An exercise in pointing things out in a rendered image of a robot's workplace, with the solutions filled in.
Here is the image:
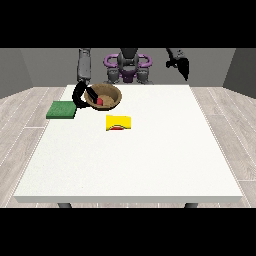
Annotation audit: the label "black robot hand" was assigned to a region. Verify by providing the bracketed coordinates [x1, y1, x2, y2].
[71, 80, 104, 110]
[166, 56, 190, 82]

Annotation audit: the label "grey robot trunk purple rings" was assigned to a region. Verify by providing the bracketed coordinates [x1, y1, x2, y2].
[102, 48, 155, 85]

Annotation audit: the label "brown wooden bowl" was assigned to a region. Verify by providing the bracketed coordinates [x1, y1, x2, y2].
[83, 83, 123, 111]

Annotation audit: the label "green square pad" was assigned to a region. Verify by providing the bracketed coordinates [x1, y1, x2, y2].
[45, 100, 78, 120]

